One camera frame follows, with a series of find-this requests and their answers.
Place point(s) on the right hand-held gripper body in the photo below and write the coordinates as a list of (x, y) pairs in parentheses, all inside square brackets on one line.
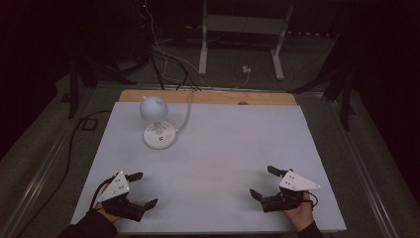
[(290, 185)]

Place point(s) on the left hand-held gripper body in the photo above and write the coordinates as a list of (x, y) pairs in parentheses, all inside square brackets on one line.
[(114, 189)]

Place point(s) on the person's left hand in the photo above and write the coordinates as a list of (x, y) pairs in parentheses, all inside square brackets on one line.
[(107, 213)]

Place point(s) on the person's right hand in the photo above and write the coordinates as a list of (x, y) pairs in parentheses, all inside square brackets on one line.
[(301, 216)]

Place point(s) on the white round-head desk lamp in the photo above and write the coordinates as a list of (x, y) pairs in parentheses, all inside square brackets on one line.
[(158, 129)]

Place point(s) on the white table cover sheet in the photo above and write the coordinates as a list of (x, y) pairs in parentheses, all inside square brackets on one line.
[(214, 158)]

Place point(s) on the white plug adapter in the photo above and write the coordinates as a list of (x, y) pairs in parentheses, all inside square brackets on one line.
[(246, 69)]

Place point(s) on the black stand legs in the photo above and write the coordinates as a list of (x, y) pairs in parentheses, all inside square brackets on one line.
[(343, 89), (79, 76)]

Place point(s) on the white metal stand frame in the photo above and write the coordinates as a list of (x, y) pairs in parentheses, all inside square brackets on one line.
[(242, 24)]

